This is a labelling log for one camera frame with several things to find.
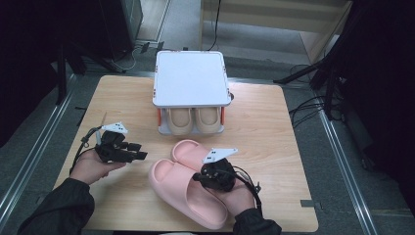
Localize metal floor rail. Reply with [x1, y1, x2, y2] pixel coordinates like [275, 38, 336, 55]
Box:
[0, 74, 77, 223]
[314, 94, 380, 235]

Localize right hand-held gripper cable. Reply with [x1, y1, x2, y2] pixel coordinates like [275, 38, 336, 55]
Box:
[233, 165, 263, 214]

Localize left hand-held gripper cable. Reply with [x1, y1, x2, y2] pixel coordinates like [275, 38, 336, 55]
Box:
[69, 126, 104, 174]

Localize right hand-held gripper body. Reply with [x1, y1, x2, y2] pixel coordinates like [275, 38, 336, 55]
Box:
[199, 147, 239, 193]

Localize black floor cables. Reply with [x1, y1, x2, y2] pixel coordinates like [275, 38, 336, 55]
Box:
[288, 63, 344, 128]

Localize person's left hand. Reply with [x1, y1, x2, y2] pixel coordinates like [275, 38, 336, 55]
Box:
[69, 148, 127, 186]

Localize white shoe rack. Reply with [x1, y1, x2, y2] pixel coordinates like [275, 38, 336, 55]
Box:
[152, 50, 233, 136]

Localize person's right hand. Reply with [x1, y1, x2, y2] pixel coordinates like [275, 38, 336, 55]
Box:
[211, 180, 257, 217]

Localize beige wooden platform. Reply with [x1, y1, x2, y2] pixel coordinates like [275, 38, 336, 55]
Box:
[199, 0, 353, 63]

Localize hand-held gripper cable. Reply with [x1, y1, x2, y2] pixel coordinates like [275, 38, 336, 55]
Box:
[69, 126, 104, 174]
[233, 165, 263, 214]

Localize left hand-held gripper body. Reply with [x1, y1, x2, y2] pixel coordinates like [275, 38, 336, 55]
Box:
[95, 121, 134, 164]

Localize pink slipper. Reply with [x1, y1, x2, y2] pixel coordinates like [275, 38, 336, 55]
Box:
[170, 139, 213, 173]
[148, 159, 229, 230]

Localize black curtain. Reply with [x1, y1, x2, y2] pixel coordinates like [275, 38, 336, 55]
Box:
[339, 0, 415, 210]
[0, 0, 67, 148]

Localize black hanging cable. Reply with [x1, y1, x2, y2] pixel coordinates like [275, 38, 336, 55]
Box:
[205, 0, 222, 53]

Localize cream clog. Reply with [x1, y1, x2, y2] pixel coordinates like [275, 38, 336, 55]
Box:
[194, 107, 223, 135]
[165, 107, 196, 136]

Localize black tripod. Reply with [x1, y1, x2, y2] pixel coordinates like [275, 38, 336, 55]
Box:
[273, 55, 346, 120]

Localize dark cabinet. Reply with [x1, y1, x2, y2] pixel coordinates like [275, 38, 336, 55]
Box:
[97, 0, 144, 62]

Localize white floor cable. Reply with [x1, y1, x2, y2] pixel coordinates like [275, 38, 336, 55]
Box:
[111, 47, 140, 72]

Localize black stand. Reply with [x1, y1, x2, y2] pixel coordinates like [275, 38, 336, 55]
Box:
[55, 38, 126, 106]

